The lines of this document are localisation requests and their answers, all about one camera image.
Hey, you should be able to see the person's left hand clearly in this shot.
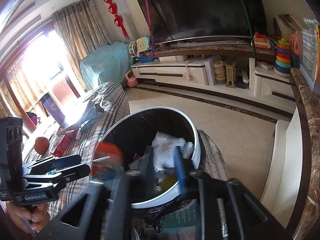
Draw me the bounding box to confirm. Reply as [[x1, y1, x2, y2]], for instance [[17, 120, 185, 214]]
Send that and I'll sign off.
[[5, 201, 50, 234]]

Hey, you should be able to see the pink kettlebell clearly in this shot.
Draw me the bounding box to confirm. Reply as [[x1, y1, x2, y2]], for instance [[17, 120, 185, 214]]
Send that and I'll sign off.
[[125, 70, 139, 88]]

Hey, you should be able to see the plaid blanket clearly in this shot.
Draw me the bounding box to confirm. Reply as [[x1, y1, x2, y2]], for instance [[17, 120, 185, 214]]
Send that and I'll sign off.
[[22, 82, 130, 218]]

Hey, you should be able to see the beige curtain left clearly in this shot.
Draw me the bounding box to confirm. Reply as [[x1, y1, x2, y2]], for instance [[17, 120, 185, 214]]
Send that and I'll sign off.
[[1, 70, 35, 132]]

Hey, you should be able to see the white trash bin black bag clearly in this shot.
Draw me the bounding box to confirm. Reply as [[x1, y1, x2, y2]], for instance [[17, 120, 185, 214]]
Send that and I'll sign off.
[[90, 106, 206, 232]]

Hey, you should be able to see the teal cloth covered furniture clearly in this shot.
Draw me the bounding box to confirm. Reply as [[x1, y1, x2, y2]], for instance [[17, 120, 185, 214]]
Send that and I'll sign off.
[[79, 42, 132, 90]]

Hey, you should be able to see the yellow green snack wrapper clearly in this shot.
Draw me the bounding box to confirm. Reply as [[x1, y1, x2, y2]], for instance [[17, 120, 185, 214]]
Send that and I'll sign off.
[[161, 175, 177, 192]]

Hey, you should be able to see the beige curtain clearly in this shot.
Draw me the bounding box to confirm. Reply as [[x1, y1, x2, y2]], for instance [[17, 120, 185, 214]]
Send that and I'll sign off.
[[1, 70, 35, 132], [52, 0, 108, 90]]

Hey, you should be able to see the teal booklet on floor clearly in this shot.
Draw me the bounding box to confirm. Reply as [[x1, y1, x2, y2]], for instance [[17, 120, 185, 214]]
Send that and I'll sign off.
[[163, 200, 197, 231]]

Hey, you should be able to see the red apple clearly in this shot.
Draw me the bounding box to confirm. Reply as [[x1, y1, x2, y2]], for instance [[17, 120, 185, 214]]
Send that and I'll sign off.
[[34, 137, 50, 155]]

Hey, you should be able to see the red toy telephone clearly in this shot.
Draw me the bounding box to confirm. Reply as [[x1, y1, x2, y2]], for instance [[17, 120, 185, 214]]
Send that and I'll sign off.
[[253, 32, 271, 50]]

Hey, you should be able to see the rainbow stacking ring toy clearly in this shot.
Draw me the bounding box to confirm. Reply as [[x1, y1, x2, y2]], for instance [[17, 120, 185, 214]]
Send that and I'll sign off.
[[273, 38, 292, 78]]

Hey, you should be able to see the white TV cabinet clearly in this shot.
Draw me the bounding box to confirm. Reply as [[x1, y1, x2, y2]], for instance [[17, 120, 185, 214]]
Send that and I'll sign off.
[[131, 45, 296, 114]]

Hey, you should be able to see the black flat television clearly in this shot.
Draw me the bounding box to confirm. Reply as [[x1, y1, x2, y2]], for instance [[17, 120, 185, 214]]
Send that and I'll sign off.
[[137, 0, 268, 44]]

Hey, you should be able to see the white tissue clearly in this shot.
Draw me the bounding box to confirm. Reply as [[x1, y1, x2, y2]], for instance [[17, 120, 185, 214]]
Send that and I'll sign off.
[[152, 132, 194, 172]]

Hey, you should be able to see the red lantern string decoration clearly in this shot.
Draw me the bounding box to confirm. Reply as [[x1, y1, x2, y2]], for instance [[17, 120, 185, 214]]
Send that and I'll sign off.
[[103, 0, 130, 40]]

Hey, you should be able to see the red white small box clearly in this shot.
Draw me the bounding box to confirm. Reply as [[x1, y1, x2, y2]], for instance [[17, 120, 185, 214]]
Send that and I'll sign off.
[[50, 129, 78, 157]]

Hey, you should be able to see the purple water bottle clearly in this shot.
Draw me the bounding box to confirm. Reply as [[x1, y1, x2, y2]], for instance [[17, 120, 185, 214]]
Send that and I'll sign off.
[[40, 93, 68, 129]]

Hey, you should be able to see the beige curtain right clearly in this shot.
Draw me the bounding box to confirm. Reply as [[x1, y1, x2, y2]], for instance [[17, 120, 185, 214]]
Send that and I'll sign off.
[[52, 0, 108, 90]]

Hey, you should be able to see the red snack bag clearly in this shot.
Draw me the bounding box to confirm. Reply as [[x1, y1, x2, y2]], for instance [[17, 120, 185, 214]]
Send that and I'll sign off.
[[91, 142, 125, 182]]

